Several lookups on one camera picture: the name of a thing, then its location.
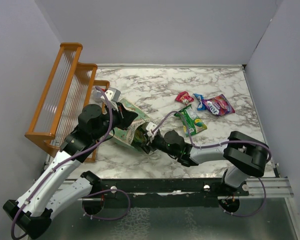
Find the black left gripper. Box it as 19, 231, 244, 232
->
93, 101, 138, 141

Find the green illustrated paper bag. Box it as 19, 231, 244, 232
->
112, 98, 158, 155

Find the green spring tea packet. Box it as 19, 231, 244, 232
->
174, 104, 208, 137

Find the red snack packet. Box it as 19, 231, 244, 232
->
175, 91, 194, 106

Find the blue snack packet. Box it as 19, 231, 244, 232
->
193, 93, 207, 111

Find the purple snack packet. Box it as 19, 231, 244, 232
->
202, 94, 236, 117

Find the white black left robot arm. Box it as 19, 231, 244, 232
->
3, 103, 138, 240

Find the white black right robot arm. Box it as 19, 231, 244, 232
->
142, 130, 272, 196

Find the yellow green snack packet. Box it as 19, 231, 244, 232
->
131, 125, 149, 148

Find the wooden acrylic display rack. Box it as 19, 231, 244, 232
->
25, 42, 110, 157

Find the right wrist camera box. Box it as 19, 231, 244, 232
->
145, 121, 159, 142

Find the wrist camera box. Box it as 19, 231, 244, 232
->
145, 121, 159, 142
92, 86, 121, 110

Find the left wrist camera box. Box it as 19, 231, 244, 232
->
92, 86, 121, 110

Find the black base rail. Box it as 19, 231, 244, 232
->
82, 178, 249, 214

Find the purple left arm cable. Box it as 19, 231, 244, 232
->
11, 85, 131, 240

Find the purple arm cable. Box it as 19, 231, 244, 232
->
151, 110, 273, 218
11, 85, 131, 240

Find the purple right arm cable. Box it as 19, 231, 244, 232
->
151, 110, 273, 218

